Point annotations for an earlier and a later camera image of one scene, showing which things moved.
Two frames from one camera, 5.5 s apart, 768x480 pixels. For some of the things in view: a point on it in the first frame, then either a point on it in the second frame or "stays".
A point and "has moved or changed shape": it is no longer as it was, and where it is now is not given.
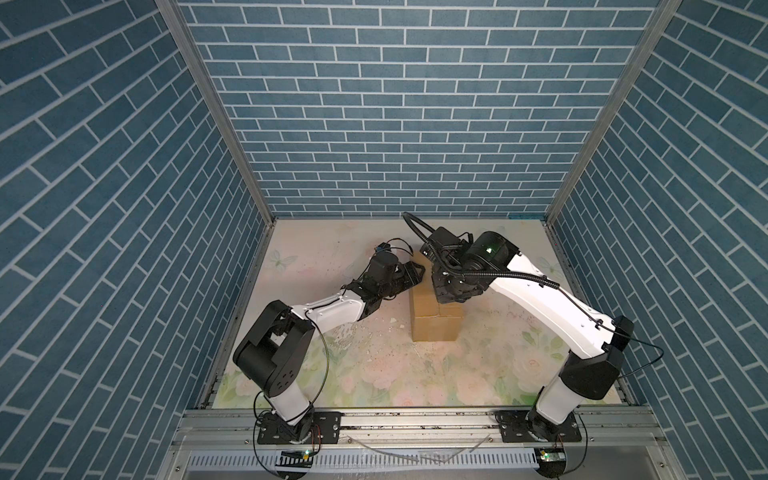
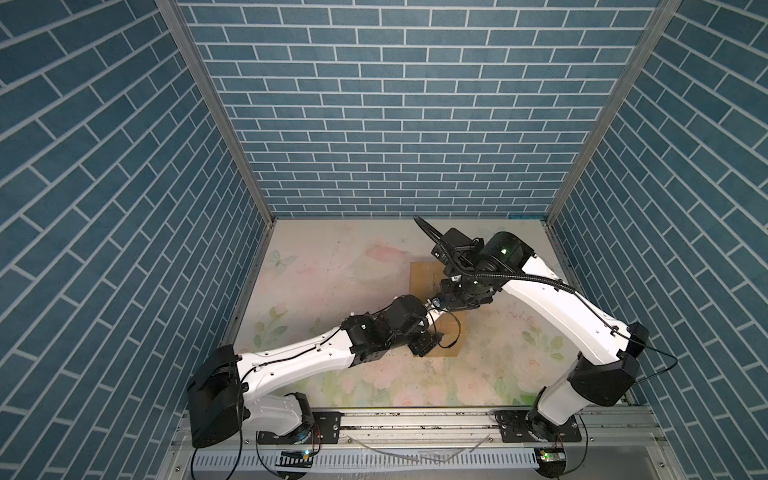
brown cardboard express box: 432,320 has moved or changed shape
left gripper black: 409,276 to 426,343
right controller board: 551,461 stays
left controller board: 296,459 stays
